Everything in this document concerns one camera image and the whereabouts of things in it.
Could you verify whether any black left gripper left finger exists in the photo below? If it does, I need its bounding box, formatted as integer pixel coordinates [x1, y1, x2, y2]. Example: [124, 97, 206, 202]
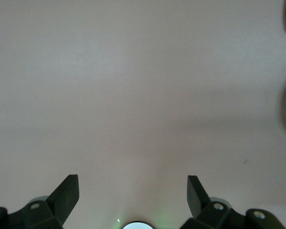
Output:
[0, 174, 80, 229]

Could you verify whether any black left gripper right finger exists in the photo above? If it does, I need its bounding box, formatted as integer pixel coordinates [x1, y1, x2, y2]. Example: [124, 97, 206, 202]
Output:
[180, 175, 286, 229]

